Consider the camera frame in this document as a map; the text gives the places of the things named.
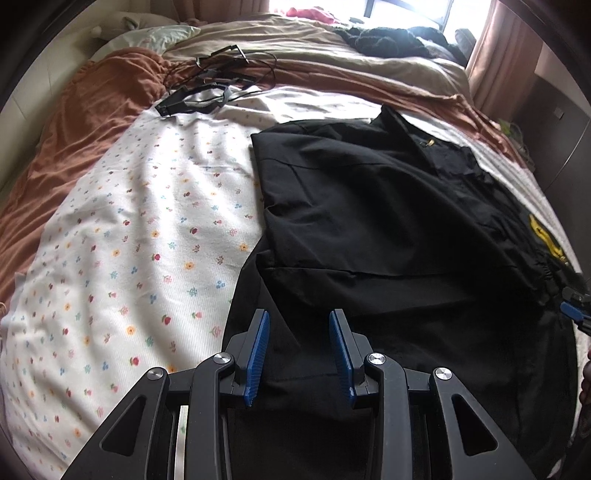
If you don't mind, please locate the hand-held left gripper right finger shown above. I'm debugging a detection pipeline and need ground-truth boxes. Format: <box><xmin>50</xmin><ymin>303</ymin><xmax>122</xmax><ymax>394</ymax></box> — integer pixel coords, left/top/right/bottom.
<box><xmin>328</xmin><ymin>309</ymin><xmax>539</xmax><ymax>480</ymax></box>

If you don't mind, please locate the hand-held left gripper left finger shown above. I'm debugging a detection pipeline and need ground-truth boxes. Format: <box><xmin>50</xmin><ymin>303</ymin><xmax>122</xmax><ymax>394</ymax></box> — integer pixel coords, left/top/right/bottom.
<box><xmin>60</xmin><ymin>309</ymin><xmax>271</xmax><ymax>480</ymax></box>

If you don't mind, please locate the black jacket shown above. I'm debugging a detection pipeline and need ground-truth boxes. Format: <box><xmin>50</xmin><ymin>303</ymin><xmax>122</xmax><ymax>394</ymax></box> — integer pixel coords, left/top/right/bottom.
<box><xmin>225</xmin><ymin>105</ymin><xmax>583</xmax><ymax>480</ymax></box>

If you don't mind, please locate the black clothes pile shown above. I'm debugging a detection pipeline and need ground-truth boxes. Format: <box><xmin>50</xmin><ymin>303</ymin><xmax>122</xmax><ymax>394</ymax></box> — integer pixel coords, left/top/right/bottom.
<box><xmin>335</xmin><ymin>25</ymin><xmax>467</xmax><ymax>63</ymax></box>

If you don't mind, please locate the dark cabinet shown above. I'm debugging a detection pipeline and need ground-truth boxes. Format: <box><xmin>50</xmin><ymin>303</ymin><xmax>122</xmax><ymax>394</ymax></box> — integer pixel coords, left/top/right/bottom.
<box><xmin>531</xmin><ymin>46</ymin><xmax>591</xmax><ymax>195</ymax></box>

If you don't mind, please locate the white floral blanket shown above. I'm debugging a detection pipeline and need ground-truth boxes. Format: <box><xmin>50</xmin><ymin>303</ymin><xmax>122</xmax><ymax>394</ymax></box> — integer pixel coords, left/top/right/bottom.
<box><xmin>0</xmin><ymin>87</ymin><xmax>573</xmax><ymax>480</ymax></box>

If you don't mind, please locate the pink curtain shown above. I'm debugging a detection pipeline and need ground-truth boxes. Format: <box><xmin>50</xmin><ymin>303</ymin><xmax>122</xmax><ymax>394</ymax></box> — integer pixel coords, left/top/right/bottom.
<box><xmin>466</xmin><ymin>0</ymin><xmax>546</xmax><ymax>109</ymax></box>

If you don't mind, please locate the grey cushion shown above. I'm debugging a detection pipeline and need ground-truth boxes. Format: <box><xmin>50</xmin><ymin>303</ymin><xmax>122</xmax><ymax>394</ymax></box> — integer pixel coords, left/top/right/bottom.
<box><xmin>455</xmin><ymin>28</ymin><xmax>478</xmax><ymax>58</ymax></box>

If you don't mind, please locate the brown blanket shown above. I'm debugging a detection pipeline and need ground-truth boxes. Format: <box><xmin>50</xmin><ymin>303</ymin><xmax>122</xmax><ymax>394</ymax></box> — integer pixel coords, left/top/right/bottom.
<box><xmin>0</xmin><ymin>46</ymin><xmax>532</xmax><ymax>305</ymax></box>

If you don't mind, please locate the beige duvet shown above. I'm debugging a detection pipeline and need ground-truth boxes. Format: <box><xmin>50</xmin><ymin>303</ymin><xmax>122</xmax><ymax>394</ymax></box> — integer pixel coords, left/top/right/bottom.
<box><xmin>161</xmin><ymin>14</ymin><xmax>468</xmax><ymax>93</ymax></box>

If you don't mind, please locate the window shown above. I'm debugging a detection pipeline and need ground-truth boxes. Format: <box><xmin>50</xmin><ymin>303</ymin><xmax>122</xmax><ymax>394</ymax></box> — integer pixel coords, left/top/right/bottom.
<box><xmin>268</xmin><ymin>0</ymin><xmax>490</xmax><ymax>35</ymax></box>

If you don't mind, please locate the light green pillow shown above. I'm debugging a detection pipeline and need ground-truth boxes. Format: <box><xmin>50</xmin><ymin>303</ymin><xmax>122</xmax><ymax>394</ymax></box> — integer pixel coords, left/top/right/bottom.
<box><xmin>90</xmin><ymin>24</ymin><xmax>201</xmax><ymax>63</ymax></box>

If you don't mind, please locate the red cloth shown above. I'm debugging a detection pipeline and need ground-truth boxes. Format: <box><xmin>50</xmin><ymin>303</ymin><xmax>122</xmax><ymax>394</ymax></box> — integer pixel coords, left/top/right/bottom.
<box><xmin>286</xmin><ymin>6</ymin><xmax>340</xmax><ymax>26</ymax></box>

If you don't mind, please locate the grey pillow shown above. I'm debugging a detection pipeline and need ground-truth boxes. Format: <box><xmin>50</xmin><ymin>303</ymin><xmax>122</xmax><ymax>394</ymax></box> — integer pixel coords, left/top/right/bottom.
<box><xmin>90</xmin><ymin>11</ymin><xmax>172</xmax><ymax>38</ymax></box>

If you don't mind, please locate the black strap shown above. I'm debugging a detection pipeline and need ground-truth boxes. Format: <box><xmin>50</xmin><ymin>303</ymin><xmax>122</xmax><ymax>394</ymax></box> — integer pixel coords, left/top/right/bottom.
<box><xmin>156</xmin><ymin>82</ymin><xmax>232</xmax><ymax>117</ymax></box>

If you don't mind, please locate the black cable bundle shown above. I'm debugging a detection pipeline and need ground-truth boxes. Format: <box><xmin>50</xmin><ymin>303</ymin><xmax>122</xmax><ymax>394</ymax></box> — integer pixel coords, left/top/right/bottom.
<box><xmin>164</xmin><ymin>44</ymin><xmax>280</xmax><ymax>100</ymax></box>

